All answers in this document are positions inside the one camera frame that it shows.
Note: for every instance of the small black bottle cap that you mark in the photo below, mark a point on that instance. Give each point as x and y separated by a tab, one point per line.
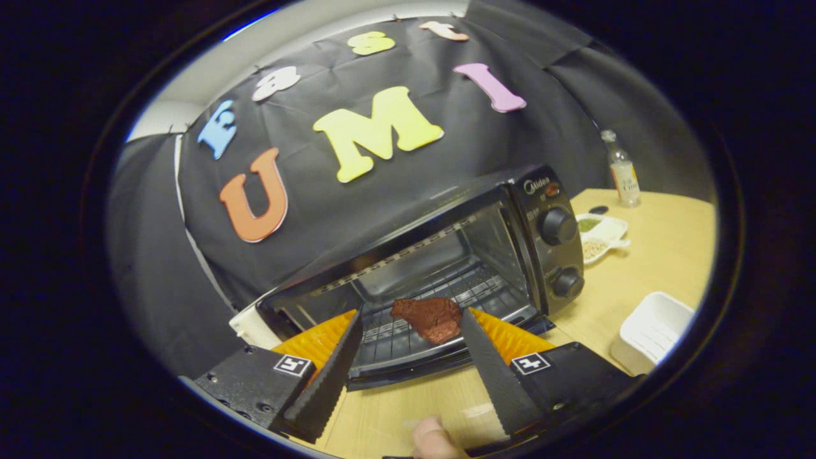
598	209

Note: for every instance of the clear glass bottle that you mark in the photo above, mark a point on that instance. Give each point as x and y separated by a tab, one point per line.
623	178

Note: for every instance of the black toaster oven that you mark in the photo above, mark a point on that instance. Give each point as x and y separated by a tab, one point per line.
554	255

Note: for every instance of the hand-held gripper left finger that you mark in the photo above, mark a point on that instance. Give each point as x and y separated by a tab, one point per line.
328	382

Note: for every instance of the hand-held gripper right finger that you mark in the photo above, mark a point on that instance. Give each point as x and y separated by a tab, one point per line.
497	382

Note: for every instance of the white divided dish with beans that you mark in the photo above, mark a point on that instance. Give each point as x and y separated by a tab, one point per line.
605	231

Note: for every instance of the white pop-up toaster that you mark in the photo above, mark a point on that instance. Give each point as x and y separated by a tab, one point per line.
252	328

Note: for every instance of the white rectangular plastic tray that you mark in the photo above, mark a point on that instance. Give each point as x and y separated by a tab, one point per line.
650	325

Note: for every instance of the brown fried chicken piece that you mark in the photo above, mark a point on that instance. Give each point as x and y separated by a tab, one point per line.
433	319

